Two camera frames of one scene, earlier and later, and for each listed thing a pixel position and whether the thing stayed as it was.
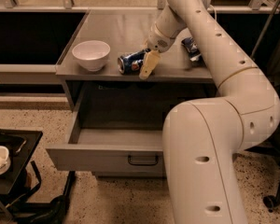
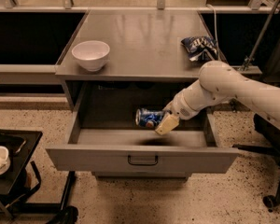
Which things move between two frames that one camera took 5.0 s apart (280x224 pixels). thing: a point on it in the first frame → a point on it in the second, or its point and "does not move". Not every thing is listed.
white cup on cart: x=0 y=161 does not move
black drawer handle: x=150 y=163 does not move
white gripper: x=158 y=41 → x=179 y=107
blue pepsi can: x=132 y=63 → x=147 y=118
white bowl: x=91 y=54 does not move
